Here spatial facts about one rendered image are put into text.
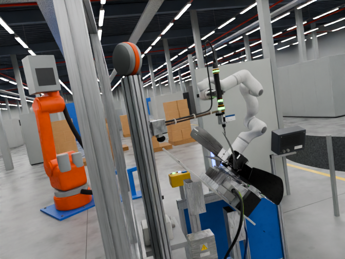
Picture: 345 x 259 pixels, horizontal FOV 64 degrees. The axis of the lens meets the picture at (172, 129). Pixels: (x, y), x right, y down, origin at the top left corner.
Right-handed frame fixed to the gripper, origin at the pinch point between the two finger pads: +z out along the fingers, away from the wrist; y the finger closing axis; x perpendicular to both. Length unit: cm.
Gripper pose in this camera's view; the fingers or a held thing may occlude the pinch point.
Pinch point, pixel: (218, 92)
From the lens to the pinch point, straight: 187.8
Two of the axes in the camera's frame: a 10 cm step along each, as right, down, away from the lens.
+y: -9.7, 1.8, -1.8
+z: 2.0, 0.7, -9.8
